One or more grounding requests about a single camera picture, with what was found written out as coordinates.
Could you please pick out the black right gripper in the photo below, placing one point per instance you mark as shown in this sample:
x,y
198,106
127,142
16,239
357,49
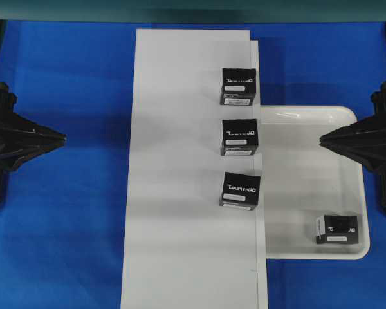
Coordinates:
x,y
367,144

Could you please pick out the black box from tray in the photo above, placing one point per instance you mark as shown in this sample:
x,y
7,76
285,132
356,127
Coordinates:
x,y
336,229

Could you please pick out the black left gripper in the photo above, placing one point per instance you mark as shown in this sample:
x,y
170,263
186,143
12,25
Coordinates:
x,y
22,139

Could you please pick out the white base board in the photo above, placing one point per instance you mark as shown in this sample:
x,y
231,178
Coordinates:
x,y
181,248

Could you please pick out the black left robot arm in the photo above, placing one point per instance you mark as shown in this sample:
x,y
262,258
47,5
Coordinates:
x,y
7,103

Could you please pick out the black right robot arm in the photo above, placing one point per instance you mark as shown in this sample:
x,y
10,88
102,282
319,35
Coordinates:
x,y
378,99

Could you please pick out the blue table cloth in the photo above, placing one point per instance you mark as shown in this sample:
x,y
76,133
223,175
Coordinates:
x,y
62,216

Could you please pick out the black box far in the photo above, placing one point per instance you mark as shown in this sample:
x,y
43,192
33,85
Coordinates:
x,y
238,86

